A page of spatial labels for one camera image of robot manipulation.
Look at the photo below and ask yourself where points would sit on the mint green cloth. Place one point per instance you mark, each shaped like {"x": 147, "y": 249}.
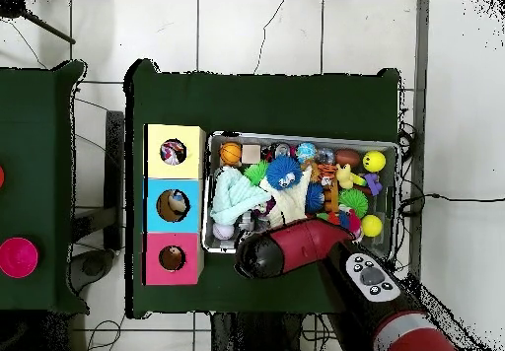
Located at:
{"x": 237, "y": 197}

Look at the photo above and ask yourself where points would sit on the cream yellow cloth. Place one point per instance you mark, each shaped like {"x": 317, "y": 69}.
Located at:
{"x": 290, "y": 201}

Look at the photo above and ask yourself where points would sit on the colourful polka dot cloth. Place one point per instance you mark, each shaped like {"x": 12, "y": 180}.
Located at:
{"x": 173, "y": 152}

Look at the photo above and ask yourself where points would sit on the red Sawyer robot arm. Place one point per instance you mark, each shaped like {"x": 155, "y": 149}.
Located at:
{"x": 308, "y": 244}

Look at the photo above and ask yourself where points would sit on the wooden box with three holes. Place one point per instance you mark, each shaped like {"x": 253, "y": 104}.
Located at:
{"x": 156, "y": 201}

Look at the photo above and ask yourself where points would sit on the clear mesh bin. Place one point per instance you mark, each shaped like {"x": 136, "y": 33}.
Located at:
{"x": 387, "y": 244}

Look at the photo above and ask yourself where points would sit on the green fuzzy toy with eyes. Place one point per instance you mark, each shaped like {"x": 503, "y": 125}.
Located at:
{"x": 255, "y": 172}

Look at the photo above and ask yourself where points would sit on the small wooden cube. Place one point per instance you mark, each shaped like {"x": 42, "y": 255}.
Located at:
{"x": 251, "y": 154}

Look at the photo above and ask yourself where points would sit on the blue spiky ball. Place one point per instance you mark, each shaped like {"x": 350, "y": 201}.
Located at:
{"x": 315, "y": 198}
{"x": 282, "y": 169}

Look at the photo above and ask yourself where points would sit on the small orange basketball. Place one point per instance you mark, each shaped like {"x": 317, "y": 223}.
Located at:
{"x": 230, "y": 154}

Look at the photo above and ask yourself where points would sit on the globe print ball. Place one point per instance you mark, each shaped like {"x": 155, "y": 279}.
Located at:
{"x": 305, "y": 151}

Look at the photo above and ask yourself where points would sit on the green spiky ball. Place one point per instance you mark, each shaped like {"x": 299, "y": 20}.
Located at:
{"x": 354, "y": 203}

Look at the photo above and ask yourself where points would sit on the yellow smiley ball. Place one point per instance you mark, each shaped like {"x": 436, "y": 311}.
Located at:
{"x": 374, "y": 161}

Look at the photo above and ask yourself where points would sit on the plain yellow ball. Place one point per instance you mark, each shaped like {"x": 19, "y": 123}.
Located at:
{"x": 372, "y": 225}

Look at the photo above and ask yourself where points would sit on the side table with green cloth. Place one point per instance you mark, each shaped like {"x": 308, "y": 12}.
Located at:
{"x": 39, "y": 169}

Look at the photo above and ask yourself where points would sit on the pink disc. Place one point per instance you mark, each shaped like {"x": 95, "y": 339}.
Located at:
{"x": 17, "y": 258}

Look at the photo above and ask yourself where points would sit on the red disc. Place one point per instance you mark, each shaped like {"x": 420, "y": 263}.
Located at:
{"x": 1, "y": 177}

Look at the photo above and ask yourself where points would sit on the black tripod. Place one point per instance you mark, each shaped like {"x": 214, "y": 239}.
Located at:
{"x": 12, "y": 9}

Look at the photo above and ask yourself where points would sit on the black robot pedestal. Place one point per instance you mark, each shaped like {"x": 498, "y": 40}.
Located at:
{"x": 260, "y": 335}

